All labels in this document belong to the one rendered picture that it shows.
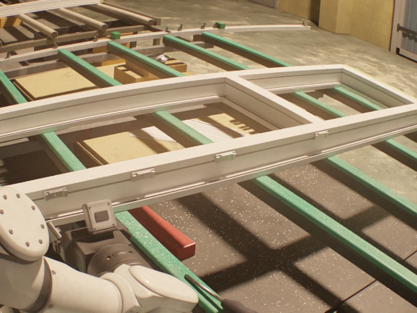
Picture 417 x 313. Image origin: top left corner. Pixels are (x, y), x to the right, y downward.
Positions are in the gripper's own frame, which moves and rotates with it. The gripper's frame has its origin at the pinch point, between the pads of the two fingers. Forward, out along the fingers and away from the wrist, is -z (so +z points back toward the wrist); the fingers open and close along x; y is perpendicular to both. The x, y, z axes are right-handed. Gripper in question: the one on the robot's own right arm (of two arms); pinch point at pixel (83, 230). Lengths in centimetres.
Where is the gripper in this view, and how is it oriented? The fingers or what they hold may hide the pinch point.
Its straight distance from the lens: 84.5
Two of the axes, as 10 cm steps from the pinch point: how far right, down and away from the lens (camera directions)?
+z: 5.5, 3.9, -7.4
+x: -8.3, 1.7, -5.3
